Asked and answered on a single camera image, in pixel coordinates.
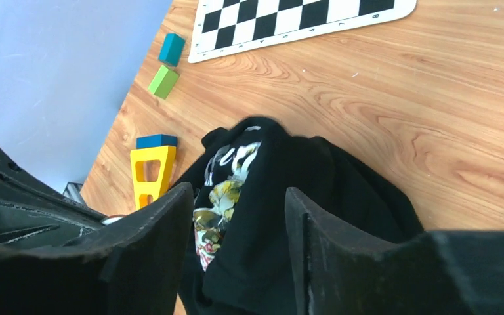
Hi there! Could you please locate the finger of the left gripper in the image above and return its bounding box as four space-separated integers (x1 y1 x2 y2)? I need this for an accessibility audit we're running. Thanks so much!
0 148 105 249

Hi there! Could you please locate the green toy block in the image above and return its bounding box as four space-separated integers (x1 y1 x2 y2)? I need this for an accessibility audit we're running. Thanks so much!
148 65 179 100

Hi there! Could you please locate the black white chessboard mat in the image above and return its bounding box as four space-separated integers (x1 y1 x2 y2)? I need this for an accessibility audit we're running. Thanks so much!
188 0 417 63

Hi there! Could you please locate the black printed t-shirt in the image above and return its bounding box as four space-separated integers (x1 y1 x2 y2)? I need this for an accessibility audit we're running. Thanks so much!
173 115 425 315

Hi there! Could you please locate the orange round brooch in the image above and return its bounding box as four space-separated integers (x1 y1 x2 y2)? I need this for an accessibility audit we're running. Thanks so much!
100 215 126 226

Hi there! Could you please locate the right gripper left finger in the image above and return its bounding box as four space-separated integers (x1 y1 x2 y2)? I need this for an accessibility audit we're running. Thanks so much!
0 182 194 314

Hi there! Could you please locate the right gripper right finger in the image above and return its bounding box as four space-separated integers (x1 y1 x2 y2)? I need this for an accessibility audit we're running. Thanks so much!
285 188 504 314

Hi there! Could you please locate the teal toy block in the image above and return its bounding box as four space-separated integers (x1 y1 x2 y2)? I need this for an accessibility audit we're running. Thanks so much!
158 33 186 67

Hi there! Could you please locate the yellow triangular plastic tool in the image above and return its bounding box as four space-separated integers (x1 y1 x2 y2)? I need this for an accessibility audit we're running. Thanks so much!
130 146 177 210

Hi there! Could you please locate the blue toy block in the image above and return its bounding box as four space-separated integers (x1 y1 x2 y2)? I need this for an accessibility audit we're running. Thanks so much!
136 134 179 150

